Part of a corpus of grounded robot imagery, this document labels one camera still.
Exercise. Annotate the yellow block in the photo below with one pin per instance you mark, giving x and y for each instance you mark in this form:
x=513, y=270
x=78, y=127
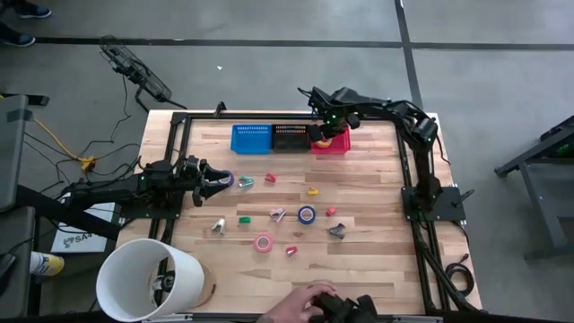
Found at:
x=313, y=191

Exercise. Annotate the yellow power plug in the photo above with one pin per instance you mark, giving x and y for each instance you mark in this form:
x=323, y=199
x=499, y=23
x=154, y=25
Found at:
x=88, y=163

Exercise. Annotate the person's hand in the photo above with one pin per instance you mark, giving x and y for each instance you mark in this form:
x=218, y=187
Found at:
x=291, y=305

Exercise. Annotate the yellow and white bottle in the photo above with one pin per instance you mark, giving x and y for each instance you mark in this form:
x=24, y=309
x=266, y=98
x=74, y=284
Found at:
x=47, y=264

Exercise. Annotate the grey metal side table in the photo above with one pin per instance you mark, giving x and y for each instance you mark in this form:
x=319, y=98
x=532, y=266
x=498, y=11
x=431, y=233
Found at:
x=538, y=152

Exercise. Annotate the person's shoe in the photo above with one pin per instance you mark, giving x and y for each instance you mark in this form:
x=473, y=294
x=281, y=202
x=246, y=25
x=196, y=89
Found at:
x=18, y=40
x=33, y=11

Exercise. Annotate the red plastic basket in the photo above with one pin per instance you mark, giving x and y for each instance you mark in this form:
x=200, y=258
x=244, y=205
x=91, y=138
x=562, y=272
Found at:
x=341, y=145

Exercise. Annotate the black frame clamp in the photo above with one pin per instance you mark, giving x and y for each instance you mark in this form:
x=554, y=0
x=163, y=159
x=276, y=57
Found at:
x=220, y=109

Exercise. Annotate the black handheld device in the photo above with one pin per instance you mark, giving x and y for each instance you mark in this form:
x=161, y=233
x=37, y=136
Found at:
x=345, y=309

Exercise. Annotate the grey padded chair part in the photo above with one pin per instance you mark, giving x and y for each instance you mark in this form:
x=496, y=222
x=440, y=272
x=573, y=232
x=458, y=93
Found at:
x=18, y=233
x=11, y=157

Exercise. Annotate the pink staple remover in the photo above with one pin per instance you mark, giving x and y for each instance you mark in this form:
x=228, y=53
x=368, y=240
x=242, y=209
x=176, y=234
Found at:
x=277, y=214

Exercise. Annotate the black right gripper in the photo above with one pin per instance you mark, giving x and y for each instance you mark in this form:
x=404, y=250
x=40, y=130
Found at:
x=335, y=119

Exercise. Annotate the green mini stapler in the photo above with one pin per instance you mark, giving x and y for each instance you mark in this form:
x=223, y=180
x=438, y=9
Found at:
x=244, y=220

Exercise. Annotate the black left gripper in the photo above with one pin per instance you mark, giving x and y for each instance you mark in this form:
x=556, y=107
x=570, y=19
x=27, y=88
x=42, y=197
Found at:
x=195, y=179

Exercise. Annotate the black aluminium table frame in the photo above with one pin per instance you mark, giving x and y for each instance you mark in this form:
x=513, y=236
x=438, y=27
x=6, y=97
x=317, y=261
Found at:
x=251, y=117

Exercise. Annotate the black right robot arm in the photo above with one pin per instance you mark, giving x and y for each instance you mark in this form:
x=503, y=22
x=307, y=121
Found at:
x=421, y=166

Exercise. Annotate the blue tape roll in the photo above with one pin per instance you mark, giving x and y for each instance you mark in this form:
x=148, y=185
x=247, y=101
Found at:
x=299, y=215
x=231, y=179

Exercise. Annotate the pink tape roll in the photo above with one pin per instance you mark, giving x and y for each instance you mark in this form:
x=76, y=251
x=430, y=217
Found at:
x=256, y=243

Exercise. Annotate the dark grey staple remover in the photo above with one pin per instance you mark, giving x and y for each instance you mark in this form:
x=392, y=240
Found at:
x=338, y=232

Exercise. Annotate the blue plastic basket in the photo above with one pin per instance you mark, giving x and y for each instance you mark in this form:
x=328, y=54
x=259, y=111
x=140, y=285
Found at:
x=251, y=141

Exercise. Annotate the teal staple remover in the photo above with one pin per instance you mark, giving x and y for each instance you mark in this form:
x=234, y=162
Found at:
x=246, y=181

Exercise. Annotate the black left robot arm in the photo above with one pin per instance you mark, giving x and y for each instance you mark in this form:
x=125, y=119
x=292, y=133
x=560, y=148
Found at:
x=112, y=190

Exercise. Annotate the white paper sign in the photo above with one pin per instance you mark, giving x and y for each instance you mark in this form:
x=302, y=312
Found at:
x=85, y=242

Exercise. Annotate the black support beam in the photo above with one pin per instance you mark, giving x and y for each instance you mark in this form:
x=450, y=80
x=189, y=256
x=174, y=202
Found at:
x=67, y=215

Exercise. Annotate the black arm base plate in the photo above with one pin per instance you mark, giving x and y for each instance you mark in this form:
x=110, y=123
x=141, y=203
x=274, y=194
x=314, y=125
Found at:
x=448, y=204

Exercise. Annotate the black plastic basket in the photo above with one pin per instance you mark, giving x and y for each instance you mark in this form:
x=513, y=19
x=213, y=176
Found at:
x=291, y=142

